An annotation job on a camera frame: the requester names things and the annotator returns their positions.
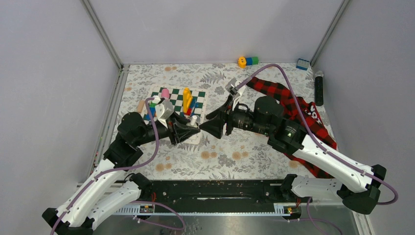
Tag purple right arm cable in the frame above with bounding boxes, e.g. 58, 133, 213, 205
235, 64, 399, 206

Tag blue white toy brick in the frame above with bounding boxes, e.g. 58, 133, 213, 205
296, 58, 310, 71

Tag wooden block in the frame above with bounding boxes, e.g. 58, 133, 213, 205
136, 100, 145, 113

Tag red black plaid sleeve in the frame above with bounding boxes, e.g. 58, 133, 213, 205
248, 77, 338, 179

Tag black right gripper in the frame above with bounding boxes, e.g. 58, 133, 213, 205
199, 93, 272, 139

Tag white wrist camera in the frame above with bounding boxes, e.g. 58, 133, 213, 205
225, 78, 246, 110
155, 98, 174, 128

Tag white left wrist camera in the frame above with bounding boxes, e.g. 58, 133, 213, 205
155, 98, 174, 128

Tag green white checkered board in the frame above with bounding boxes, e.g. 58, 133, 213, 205
140, 85, 208, 144

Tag black power strip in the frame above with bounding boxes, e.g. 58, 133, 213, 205
314, 70, 324, 106

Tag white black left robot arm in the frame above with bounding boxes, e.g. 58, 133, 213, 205
42, 112, 200, 235

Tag floral patterned table mat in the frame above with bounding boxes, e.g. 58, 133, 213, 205
116, 63, 334, 180

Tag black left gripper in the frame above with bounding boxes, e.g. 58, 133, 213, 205
135, 111, 201, 146

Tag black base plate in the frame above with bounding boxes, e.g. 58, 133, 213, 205
136, 179, 314, 215

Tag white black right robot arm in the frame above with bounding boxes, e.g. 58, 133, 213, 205
200, 96, 386, 214

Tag yellow blue green toy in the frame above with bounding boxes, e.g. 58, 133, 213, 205
237, 57, 259, 68

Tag pink cylindrical toy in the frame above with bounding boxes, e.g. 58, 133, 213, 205
161, 88, 170, 99

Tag yellow toy block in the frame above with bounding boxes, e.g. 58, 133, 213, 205
183, 88, 193, 113

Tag stacked colourful toy bricks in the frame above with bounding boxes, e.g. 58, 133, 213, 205
143, 101, 157, 121

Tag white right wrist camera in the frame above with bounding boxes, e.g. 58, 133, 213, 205
225, 78, 246, 110

